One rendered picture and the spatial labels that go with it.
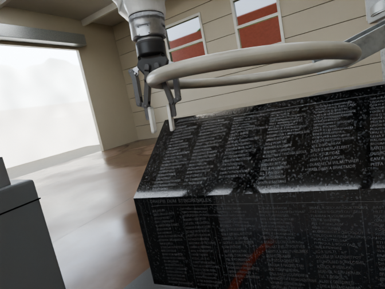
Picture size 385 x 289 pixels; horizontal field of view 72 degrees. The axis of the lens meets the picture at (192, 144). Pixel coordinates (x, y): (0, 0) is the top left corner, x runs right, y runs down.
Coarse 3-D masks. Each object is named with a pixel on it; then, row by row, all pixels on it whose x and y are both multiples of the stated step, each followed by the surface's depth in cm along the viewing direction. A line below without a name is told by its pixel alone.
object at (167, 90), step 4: (156, 64) 67; (156, 68) 67; (164, 84) 68; (168, 84) 70; (164, 88) 68; (168, 88) 69; (168, 92) 68; (168, 96) 69; (172, 96) 70; (168, 100) 69; (172, 100) 69
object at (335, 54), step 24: (264, 48) 42; (288, 48) 42; (312, 48) 43; (336, 48) 44; (360, 48) 51; (168, 72) 50; (192, 72) 47; (264, 72) 85; (288, 72) 80; (312, 72) 74
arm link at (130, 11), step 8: (128, 0) 63; (136, 0) 62; (144, 0) 62; (152, 0) 63; (160, 0) 65; (128, 8) 64; (136, 8) 63; (144, 8) 63; (152, 8) 63; (160, 8) 65; (128, 16) 65
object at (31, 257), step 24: (0, 192) 67; (24, 192) 72; (0, 216) 67; (24, 216) 71; (0, 240) 66; (24, 240) 71; (48, 240) 76; (0, 264) 66; (24, 264) 70; (48, 264) 76; (0, 288) 65; (24, 288) 70; (48, 288) 75
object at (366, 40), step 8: (376, 24) 74; (384, 24) 63; (360, 32) 74; (368, 32) 74; (376, 32) 62; (384, 32) 63; (352, 40) 73; (360, 40) 62; (368, 40) 62; (376, 40) 63; (384, 40) 63; (368, 48) 63; (376, 48) 63; (368, 56) 63; (352, 64) 63; (320, 72) 73
